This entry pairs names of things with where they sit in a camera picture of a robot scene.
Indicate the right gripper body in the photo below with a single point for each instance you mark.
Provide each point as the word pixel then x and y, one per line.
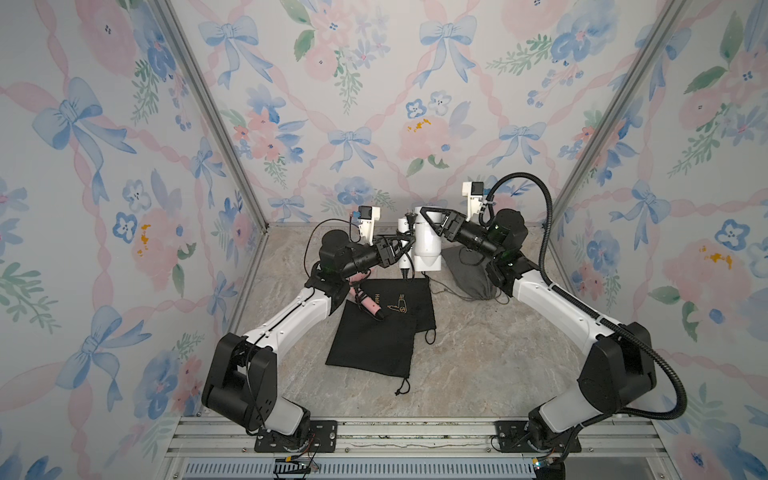
pixel 452 225

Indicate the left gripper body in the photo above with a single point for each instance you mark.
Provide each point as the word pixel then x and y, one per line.
pixel 384 260

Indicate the white hair dryer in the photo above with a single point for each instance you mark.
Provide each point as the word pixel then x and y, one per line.
pixel 425 254

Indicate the grey drawstring pouch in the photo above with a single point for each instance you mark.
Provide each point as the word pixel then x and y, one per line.
pixel 468 271

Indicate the plain black pouch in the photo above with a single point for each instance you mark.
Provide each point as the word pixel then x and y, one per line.
pixel 378 346

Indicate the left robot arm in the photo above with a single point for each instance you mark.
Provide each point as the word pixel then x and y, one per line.
pixel 242 381

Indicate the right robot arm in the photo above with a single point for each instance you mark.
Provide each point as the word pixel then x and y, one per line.
pixel 618 368

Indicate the pink hair dryer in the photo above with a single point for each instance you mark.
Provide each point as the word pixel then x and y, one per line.
pixel 364 302

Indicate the black pouch with gold logo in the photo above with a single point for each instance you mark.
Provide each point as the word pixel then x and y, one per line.
pixel 408 298

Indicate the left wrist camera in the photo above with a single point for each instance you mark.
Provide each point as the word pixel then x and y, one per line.
pixel 367 217

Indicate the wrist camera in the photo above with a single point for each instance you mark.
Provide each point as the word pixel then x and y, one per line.
pixel 367 217
pixel 474 194

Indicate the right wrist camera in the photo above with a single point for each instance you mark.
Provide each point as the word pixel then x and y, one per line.
pixel 474 194

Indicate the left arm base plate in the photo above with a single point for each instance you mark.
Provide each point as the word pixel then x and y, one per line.
pixel 313 436

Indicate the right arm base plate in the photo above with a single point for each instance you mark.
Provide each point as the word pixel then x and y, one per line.
pixel 517 436

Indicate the aluminium front rail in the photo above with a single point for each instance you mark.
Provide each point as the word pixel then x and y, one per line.
pixel 417 448

